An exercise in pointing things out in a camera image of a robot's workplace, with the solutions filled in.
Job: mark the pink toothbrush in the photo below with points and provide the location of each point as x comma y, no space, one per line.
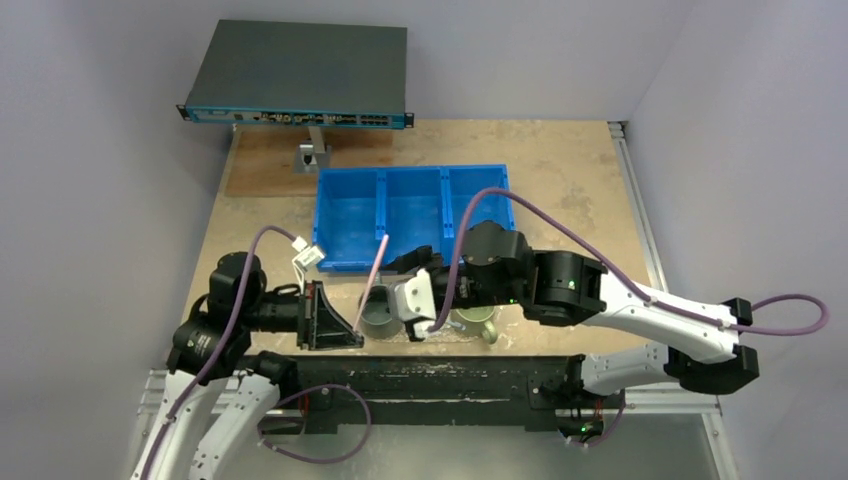
372,277

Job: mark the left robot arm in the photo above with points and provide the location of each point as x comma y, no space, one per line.
215,393

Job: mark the blue plastic divided bin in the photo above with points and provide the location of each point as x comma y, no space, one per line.
411,206

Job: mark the light green mug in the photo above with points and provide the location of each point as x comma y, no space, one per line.
476,322

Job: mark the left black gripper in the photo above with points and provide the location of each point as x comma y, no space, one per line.
326,328

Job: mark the grey mug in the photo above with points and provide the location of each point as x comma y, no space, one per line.
376,320

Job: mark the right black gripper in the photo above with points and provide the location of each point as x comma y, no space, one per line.
436,272

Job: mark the grey network switch box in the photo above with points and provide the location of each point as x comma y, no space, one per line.
302,74

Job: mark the black aluminium base frame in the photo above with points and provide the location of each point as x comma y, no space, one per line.
536,393

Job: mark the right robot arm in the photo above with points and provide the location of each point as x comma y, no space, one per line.
692,343

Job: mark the metal switch stand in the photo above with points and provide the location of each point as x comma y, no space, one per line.
313,154

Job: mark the wooden base board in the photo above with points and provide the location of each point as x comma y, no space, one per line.
266,160

